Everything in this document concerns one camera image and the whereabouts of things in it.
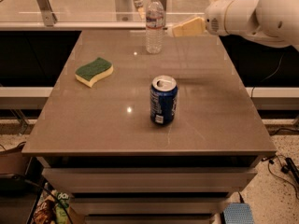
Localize green and yellow sponge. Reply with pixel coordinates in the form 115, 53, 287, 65
75, 58, 114, 88

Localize brown bag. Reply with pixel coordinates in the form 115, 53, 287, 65
0, 142, 30, 176

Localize grey drawer cabinet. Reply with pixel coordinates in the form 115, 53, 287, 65
23, 30, 276, 223

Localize black power strip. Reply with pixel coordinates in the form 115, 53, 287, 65
285, 157, 299, 184

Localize clear plastic water bottle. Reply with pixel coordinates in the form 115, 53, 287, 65
146, 0, 164, 54

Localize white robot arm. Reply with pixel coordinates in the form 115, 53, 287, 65
167, 0, 299, 50

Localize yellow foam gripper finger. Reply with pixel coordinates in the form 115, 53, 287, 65
171, 17, 206, 37

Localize blue perforated box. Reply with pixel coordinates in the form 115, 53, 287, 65
222, 203, 254, 224

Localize blue soda can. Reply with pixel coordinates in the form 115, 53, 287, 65
150, 75, 178, 125

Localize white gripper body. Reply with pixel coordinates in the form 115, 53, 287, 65
205, 0, 234, 36

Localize snack bags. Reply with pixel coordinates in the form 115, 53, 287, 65
31, 183, 74, 224

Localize metal glass bracket left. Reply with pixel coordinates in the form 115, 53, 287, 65
36, 0, 57, 27

